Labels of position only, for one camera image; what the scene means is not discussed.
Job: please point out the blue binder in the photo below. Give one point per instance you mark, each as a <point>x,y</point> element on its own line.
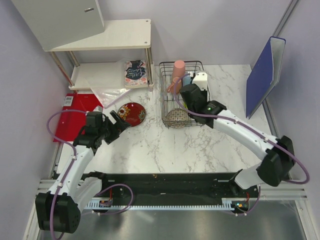
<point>265,74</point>

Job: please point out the book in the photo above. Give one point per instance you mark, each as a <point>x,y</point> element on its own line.
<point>135,74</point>

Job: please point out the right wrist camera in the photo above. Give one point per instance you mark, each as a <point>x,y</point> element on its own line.
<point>200,79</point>

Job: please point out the clear plastic bag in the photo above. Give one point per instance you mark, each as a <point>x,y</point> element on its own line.
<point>109,96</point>

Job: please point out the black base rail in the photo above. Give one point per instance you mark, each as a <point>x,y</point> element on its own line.
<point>171,188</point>

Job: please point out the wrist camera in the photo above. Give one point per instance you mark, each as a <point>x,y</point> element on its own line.
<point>200,79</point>
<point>94,118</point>

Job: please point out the red floral plate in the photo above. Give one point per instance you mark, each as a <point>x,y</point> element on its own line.
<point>133,113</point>

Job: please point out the pink mug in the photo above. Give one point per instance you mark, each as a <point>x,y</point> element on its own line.
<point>175,86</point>

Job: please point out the red folder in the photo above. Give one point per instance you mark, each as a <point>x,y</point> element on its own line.
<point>70,123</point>

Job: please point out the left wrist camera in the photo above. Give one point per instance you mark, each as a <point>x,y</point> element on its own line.
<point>94,118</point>

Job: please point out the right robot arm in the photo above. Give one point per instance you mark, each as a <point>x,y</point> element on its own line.
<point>274,153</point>

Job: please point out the black wire dish rack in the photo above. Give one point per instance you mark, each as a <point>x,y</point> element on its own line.
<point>167,100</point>

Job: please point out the patterned bowl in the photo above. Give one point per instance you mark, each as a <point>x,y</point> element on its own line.
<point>176,118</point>

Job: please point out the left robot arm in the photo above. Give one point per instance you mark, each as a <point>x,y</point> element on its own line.
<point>60,208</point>

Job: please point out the white cable duct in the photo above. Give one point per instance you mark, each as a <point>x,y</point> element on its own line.
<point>99,204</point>

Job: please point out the grey cabinet door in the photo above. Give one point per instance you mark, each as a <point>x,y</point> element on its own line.
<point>59,22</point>

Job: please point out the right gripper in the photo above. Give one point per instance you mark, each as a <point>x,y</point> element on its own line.
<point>204,92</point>

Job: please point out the white two-tier shelf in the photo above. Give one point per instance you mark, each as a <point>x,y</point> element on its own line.
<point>129,34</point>

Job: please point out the blue cup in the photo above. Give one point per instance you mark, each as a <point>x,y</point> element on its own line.
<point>186,80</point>

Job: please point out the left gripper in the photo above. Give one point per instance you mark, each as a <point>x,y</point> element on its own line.
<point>117,128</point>

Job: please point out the tall pink cup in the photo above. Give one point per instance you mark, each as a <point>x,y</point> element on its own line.
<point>179,69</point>

